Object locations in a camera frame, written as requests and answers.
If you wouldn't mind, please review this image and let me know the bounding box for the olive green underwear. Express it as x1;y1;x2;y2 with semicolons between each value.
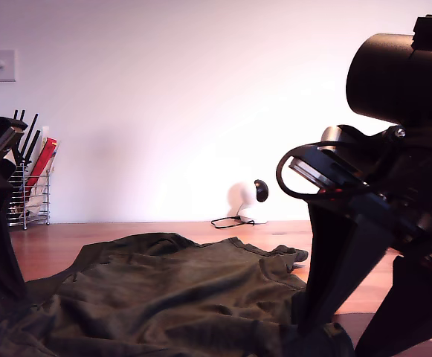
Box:
0;232;356;357

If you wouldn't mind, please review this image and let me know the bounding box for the white paper bag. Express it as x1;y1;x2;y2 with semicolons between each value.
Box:
25;169;51;216

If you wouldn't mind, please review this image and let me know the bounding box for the chrome wire utensil holder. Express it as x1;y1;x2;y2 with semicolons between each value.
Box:
7;163;51;231

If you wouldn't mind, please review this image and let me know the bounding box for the black power cable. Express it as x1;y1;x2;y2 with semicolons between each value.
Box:
210;216;257;230

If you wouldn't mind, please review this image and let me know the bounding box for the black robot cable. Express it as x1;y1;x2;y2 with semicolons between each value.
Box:
274;141;390;199

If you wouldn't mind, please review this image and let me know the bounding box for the white security camera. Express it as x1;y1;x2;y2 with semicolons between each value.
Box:
227;178;271;225

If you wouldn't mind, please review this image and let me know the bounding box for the grey camera box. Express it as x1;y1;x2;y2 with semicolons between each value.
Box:
319;125;350;152

